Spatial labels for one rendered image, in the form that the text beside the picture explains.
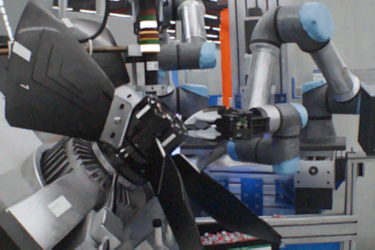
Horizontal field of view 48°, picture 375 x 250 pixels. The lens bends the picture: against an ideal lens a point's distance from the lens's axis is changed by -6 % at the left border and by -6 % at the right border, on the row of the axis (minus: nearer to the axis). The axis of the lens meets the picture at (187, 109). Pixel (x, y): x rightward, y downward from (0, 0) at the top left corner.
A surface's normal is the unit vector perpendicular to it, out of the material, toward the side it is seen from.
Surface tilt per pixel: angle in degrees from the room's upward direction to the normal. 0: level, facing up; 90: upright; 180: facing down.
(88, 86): 85
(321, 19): 86
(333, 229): 90
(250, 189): 90
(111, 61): 47
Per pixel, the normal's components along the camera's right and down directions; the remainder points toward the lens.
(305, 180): -0.36, 0.08
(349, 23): -0.11, 0.06
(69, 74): 0.86, -0.13
